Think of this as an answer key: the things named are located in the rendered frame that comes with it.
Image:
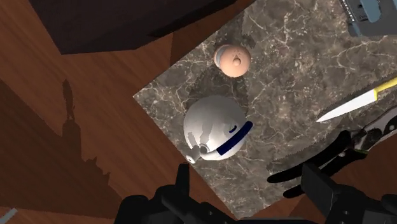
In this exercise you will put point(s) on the grey blue box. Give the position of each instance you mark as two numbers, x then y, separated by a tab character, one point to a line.
372	26

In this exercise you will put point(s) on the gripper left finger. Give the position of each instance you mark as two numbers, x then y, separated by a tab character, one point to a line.
173	204

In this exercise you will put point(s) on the peach round figure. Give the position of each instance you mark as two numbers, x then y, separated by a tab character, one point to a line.
233	61

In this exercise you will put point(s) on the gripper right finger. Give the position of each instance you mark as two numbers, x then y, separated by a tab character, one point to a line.
338	201

